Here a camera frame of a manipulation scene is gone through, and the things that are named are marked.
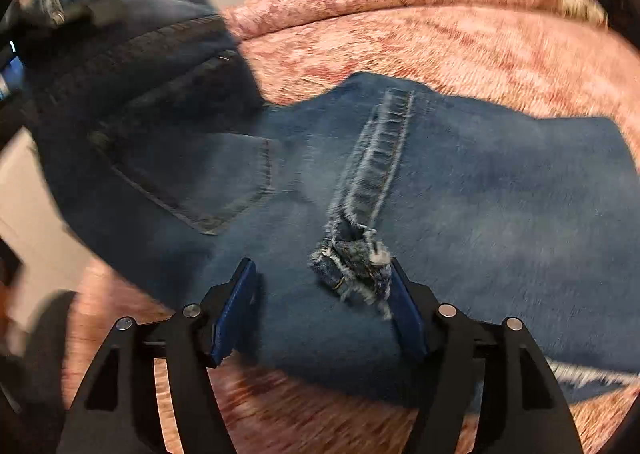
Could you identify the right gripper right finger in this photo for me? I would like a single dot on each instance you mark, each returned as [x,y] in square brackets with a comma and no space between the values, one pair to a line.
[459,359]

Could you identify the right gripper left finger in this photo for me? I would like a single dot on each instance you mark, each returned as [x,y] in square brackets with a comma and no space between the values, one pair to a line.
[117,406]

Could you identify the blue denim jeans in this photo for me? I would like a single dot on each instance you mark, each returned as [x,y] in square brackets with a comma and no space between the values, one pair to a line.
[171,164]

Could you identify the pink patterned bedspread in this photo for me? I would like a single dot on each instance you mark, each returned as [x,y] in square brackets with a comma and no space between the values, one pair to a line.
[528,61]

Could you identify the black bag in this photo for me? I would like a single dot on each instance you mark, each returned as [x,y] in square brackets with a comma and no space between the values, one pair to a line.
[620,17]

